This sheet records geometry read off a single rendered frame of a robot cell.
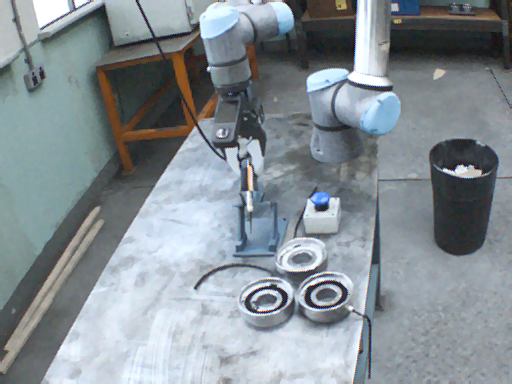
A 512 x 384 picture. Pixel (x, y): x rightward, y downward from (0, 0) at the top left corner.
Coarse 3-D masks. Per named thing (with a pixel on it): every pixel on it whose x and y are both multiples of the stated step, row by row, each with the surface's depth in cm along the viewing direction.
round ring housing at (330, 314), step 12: (312, 276) 99; (324, 276) 100; (336, 276) 99; (300, 288) 97; (324, 288) 98; (336, 288) 97; (348, 288) 96; (300, 300) 94; (312, 300) 95; (336, 300) 94; (348, 300) 92; (312, 312) 92; (324, 312) 91; (336, 312) 92
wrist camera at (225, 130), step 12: (228, 96) 101; (240, 96) 101; (228, 108) 100; (240, 108) 100; (216, 120) 99; (228, 120) 99; (240, 120) 100; (216, 132) 98; (228, 132) 97; (216, 144) 97; (228, 144) 97
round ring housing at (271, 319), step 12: (252, 288) 101; (288, 288) 99; (240, 300) 99; (252, 300) 98; (264, 300) 100; (276, 300) 99; (288, 300) 97; (240, 312) 97; (276, 312) 93; (288, 312) 95; (264, 324) 95; (276, 324) 95
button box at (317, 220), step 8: (336, 200) 118; (312, 208) 117; (320, 208) 116; (328, 208) 116; (336, 208) 115; (304, 216) 115; (312, 216) 115; (320, 216) 114; (328, 216) 114; (336, 216) 114; (304, 224) 116; (312, 224) 116; (320, 224) 115; (328, 224) 115; (336, 224) 114; (312, 232) 117; (320, 232) 116; (328, 232) 116; (336, 232) 115
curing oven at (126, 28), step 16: (112, 0) 289; (128, 0) 287; (144, 0) 286; (160, 0) 284; (176, 0) 282; (192, 0) 283; (208, 0) 308; (112, 16) 296; (128, 16) 294; (160, 16) 290; (176, 16) 289; (192, 16) 288; (112, 32) 302; (128, 32) 300; (144, 32) 298; (160, 32) 297; (176, 32) 295
